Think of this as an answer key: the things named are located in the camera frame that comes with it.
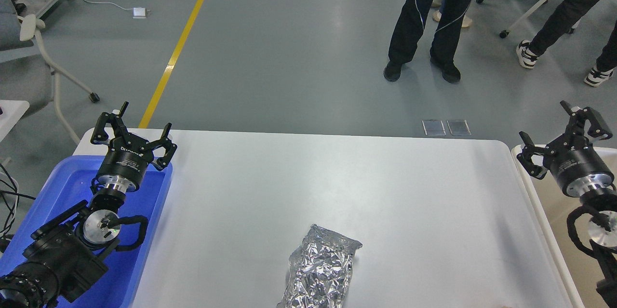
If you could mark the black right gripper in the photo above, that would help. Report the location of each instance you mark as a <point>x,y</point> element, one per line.
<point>571,158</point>

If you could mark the white plastic bin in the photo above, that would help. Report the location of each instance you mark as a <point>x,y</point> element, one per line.
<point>579,271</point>

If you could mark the white power adapter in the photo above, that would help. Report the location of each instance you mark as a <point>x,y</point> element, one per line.
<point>139,12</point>

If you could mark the person with white sneakers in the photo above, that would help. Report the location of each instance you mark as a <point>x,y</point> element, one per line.
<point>562,19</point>

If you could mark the left metal floor plate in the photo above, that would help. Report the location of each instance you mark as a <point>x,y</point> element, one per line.
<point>433,128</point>

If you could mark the metal floor plate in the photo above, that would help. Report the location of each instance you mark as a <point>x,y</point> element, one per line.
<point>433,128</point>
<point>459,128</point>

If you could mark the right metal floor plate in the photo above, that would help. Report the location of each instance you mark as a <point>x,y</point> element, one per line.
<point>459,128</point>

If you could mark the white side table corner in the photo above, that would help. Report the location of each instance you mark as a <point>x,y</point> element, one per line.
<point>11,113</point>

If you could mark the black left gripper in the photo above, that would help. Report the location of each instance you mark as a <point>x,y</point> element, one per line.
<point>123,162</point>

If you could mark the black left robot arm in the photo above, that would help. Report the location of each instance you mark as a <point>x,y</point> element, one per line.
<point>67,254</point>

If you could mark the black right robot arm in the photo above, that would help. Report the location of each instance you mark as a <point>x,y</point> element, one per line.
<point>592,230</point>

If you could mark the grey office chair left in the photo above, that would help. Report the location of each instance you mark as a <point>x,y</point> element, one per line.
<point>27,71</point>

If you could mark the silver foil bag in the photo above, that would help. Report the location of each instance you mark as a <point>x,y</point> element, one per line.
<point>320,270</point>

